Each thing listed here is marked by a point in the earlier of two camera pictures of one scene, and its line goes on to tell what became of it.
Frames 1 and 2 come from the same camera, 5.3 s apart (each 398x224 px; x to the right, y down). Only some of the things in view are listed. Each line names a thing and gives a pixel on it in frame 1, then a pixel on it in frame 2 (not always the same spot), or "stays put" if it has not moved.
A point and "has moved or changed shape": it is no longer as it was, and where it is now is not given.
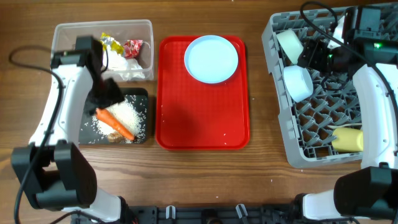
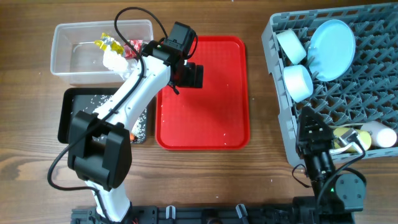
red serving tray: (191, 115) stays put
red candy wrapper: (132, 48) stays put
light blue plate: (211, 59) has moved or changed shape
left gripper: (104, 92) → (193, 76)
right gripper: (311, 54) → (308, 142)
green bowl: (291, 43) stays put
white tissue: (128, 69) stays put
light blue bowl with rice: (298, 82) stays put
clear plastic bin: (127, 46) stays put
